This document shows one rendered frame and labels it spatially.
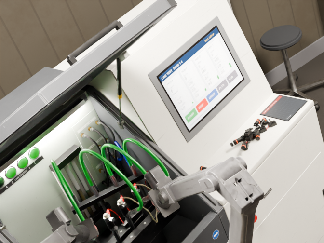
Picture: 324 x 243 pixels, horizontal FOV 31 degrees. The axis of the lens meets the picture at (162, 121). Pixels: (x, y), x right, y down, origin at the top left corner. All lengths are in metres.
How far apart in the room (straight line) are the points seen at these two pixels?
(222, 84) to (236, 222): 1.21
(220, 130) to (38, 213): 0.86
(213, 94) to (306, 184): 0.64
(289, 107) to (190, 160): 0.54
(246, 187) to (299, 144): 1.30
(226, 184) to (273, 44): 2.82
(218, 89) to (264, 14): 1.99
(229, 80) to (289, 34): 1.62
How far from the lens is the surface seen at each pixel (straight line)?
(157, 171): 1.87
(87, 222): 2.02
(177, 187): 1.73
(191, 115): 2.52
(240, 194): 1.44
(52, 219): 1.94
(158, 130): 2.42
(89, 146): 2.53
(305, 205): 2.91
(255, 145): 2.58
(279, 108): 2.76
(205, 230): 2.34
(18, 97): 2.57
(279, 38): 4.24
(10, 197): 2.38
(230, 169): 1.46
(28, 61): 3.74
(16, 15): 3.65
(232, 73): 2.69
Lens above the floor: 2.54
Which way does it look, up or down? 32 degrees down
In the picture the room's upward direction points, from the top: 23 degrees counter-clockwise
